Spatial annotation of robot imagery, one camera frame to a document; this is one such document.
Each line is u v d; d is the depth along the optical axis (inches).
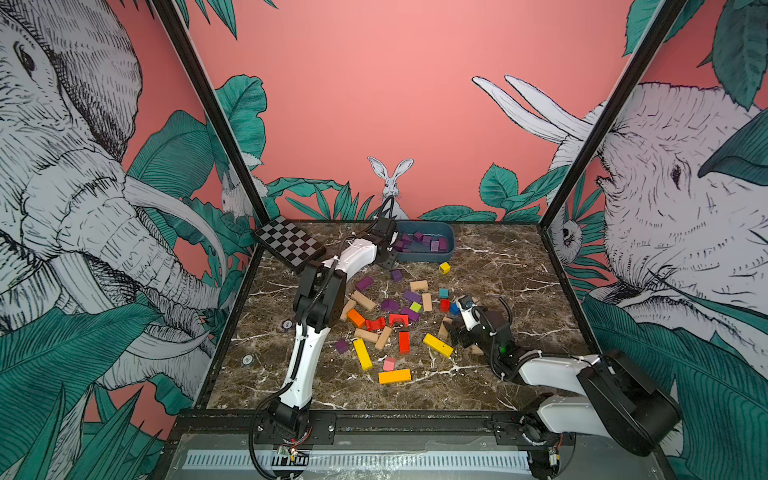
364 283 40.8
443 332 34.4
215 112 34.1
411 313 37.2
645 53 29.4
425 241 44.0
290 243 43.5
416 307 37.6
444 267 41.0
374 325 36.1
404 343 34.5
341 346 34.1
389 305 37.6
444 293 39.6
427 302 38.3
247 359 33.8
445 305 37.1
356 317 36.4
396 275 40.8
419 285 39.9
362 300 38.6
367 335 35.5
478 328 31.0
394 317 36.3
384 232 33.7
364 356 33.7
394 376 32.3
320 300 23.7
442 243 44.1
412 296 38.7
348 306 37.6
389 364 33.0
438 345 34.6
